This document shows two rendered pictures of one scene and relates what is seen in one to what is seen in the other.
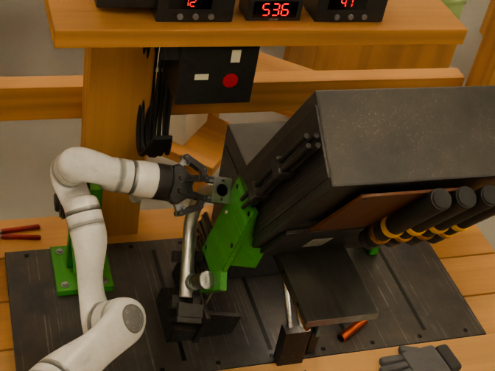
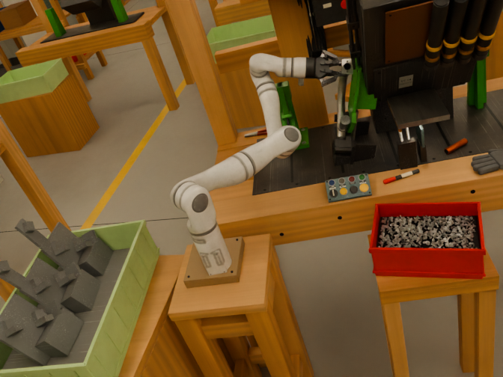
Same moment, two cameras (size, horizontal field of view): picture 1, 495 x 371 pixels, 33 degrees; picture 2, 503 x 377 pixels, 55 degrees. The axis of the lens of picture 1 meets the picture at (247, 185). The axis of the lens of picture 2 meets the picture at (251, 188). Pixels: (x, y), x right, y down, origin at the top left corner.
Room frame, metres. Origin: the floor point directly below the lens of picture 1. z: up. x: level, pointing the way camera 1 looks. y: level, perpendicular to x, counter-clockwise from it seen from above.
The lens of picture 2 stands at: (-0.20, -0.55, 1.96)
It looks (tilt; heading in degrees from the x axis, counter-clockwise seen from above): 34 degrees down; 37
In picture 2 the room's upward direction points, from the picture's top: 18 degrees counter-clockwise
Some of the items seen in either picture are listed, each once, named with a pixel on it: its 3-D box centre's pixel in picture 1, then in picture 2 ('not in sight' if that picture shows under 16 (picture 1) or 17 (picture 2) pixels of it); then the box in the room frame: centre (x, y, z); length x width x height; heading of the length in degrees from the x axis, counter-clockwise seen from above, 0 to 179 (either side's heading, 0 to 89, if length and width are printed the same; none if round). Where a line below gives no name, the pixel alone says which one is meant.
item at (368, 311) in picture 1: (310, 255); (410, 96); (1.37, -0.17, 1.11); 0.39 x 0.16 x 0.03; 23
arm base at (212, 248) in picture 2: not in sight; (210, 245); (0.67, 0.33, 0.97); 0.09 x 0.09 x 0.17; 27
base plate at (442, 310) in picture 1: (247, 296); (388, 140); (1.43, -0.05, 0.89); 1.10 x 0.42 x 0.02; 113
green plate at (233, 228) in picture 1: (242, 230); (363, 87); (1.34, -0.01, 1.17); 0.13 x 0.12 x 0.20; 113
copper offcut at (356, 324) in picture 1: (352, 329); (456, 146); (1.37, -0.31, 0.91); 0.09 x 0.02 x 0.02; 143
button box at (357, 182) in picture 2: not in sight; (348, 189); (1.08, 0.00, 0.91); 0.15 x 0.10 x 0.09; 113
